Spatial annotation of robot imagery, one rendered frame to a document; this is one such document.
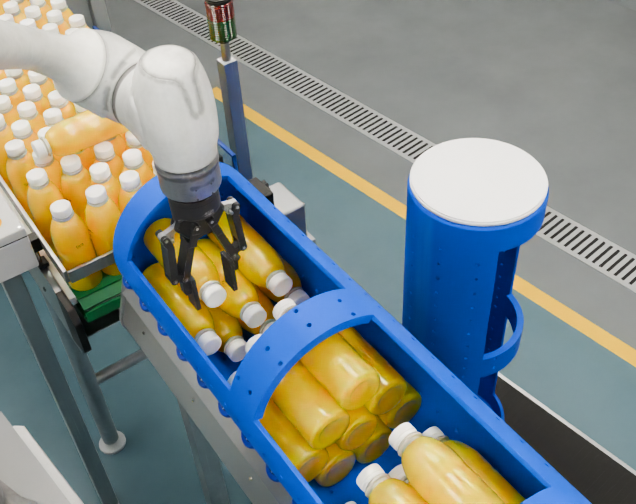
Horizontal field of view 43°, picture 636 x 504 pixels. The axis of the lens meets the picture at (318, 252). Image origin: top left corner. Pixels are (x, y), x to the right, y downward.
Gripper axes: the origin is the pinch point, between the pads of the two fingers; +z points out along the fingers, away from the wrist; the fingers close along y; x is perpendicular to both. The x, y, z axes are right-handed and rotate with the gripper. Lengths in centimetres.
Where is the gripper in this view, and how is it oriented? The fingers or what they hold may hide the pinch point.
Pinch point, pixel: (211, 282)
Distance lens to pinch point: 132.6
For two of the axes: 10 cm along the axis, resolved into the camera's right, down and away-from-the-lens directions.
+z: 0.5, 7.1, 7.0
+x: -5.8, -5.5, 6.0
